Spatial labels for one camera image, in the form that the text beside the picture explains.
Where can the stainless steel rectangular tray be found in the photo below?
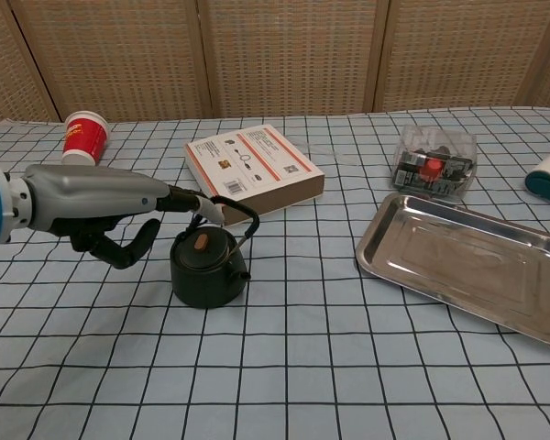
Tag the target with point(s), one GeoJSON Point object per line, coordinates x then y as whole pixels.
{"type": "Point", "coordinates": [458, 261]}

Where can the dark round teapot lid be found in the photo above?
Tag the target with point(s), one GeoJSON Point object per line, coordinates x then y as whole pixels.
{"type": "Point", "coordinates": [201, 247]}

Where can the blue checked tablecloth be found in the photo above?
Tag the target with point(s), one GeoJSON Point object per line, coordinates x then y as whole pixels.
{"type": "Point", "coordinates": [275, 366]}

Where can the red and white paper cup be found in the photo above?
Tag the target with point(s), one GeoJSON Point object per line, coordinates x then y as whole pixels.
{"type": "Point", "coordinates": [84, 142]}

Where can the clear plastic box of parts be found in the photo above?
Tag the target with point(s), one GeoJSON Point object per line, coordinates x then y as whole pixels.
{"type": "Point", "coordinates": [433, 169]}

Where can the dark green cast-iron teapot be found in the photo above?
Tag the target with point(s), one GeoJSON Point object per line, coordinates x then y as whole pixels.
{"type": "Point", "coordinates": [201, 286]}

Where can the woven rattan folding screen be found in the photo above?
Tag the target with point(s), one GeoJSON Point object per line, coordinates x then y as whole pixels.
{"type": "Point", "coordinates": [275, 55]}

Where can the white and orange cardboard box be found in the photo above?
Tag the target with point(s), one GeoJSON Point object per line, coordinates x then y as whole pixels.
{"type": "Point", "coordinates": [252, 169]}

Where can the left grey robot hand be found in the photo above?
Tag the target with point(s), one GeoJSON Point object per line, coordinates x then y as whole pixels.
{"type": "Point", "coordinates": [91, 192]}

